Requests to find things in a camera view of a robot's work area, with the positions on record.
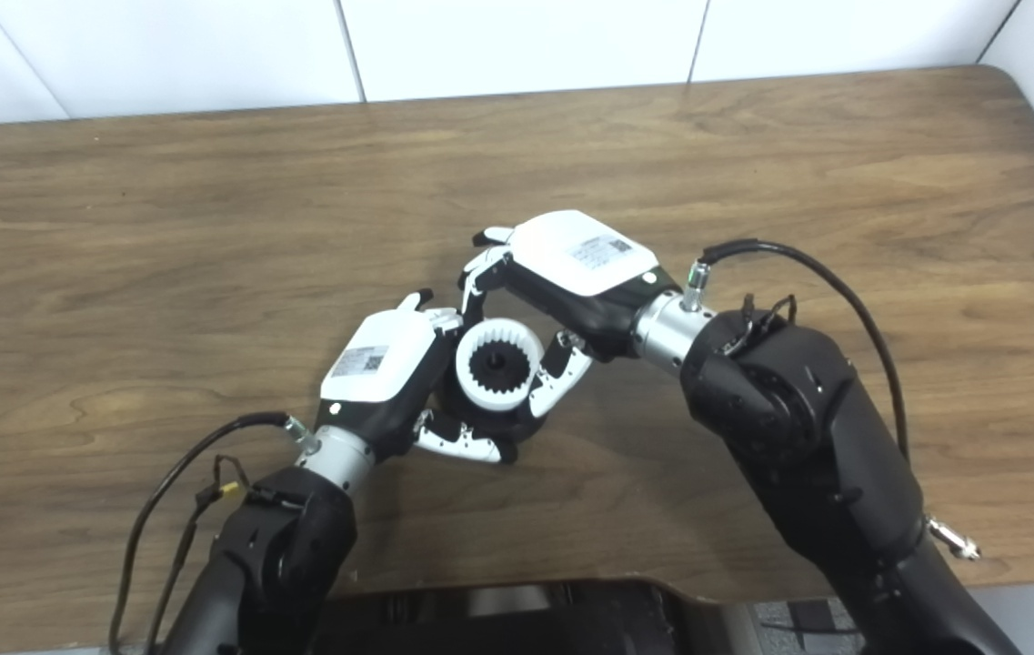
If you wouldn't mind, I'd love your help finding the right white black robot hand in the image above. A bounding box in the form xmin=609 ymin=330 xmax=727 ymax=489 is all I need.
xmin=457 ymin=209 xmax=683 ymax=419

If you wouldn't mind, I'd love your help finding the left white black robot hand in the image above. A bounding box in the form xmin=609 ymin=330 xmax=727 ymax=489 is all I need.
xmin=315 ymin=289 xmax=522 ymax=465

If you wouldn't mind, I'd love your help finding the white toothed plastic ring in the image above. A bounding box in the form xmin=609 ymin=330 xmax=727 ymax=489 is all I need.
xmin=455 ymin=318 xmax=543 ymax=412

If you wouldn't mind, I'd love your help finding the round black plastic part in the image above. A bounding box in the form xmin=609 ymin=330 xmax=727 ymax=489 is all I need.
xmin=433 ymin=327 xmax=554 ymax=447

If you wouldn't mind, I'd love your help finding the black robot torso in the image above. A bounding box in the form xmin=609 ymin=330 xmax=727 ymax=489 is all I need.
xmin=307 ymin=578 xmax=754 ymax=655

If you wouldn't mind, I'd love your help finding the grey floor mat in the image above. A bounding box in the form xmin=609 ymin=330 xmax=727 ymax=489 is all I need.
xmin=744 ymin=596 xmax=863 ymax=655

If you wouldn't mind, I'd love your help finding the thin right arm wire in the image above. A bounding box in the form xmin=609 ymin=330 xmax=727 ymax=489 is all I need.
xmin=726 ymin=293 xmax=798 ymax=356

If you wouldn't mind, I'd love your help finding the thin arm wire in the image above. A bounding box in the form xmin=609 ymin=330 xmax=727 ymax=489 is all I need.
xmin=148 ymin=455 xmax=254 ymax=655
xmin=726 ymin=293 xmax=798 ymax=356

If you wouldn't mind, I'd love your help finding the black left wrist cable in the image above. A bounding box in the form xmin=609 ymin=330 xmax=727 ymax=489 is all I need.
xmin=107 ymin=411 xmax=317 ymax=655

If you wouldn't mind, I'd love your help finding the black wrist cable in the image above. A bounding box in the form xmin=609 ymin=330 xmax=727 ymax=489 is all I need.
xmin=107 ymin=411 xmax=317 ymax=655
xmin=682 ymin=238 xmax=981 ymax=560

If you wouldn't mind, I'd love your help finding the thin left arm wire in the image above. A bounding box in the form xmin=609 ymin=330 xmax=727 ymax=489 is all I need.
xmin=148 ymin=455 xmax=254 ymax=655

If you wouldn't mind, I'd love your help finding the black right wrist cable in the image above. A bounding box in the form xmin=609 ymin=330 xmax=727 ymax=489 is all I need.
xmin=682 ymin=238 xmax=981 ymax=560

